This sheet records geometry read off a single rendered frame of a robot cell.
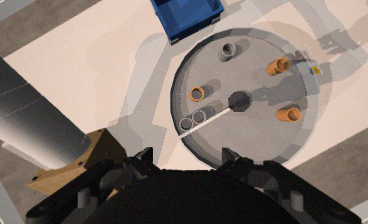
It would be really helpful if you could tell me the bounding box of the bronze bushing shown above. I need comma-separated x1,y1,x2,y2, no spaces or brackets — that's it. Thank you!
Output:
190,87,204,102
266,57,290,76
276,108,301,122

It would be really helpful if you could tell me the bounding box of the grey round turning table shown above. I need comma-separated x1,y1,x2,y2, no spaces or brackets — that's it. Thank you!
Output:
168,26,323,170

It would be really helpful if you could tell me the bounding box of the blue square tray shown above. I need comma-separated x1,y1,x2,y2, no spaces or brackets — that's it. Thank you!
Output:
150,0,224,46

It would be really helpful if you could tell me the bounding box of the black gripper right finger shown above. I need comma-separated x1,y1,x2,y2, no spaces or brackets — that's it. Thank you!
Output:
209,147,362,224

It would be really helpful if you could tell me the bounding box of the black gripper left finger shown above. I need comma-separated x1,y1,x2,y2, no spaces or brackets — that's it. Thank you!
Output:
26,147,169,224

